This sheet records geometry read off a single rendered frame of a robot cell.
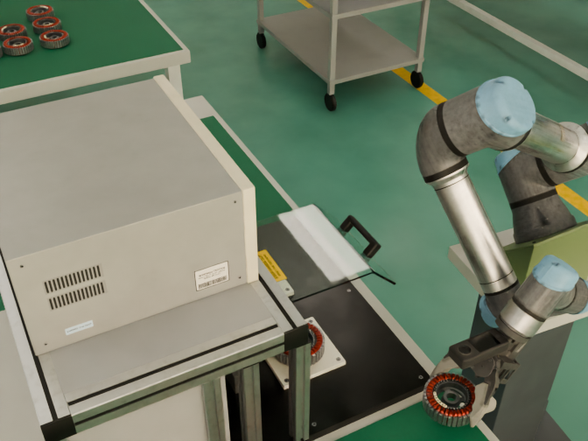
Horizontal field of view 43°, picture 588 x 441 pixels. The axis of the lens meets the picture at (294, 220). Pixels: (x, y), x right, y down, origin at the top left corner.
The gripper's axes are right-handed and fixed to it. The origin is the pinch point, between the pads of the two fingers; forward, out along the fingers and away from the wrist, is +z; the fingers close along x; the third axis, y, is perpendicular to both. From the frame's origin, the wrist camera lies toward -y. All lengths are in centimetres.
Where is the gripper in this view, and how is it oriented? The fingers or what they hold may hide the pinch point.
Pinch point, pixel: (448, 401)
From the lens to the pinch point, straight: 155.0
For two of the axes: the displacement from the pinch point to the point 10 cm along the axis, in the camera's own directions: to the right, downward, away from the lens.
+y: 7.2, 2.1, 6.6
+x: -4.7, -5.6, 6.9
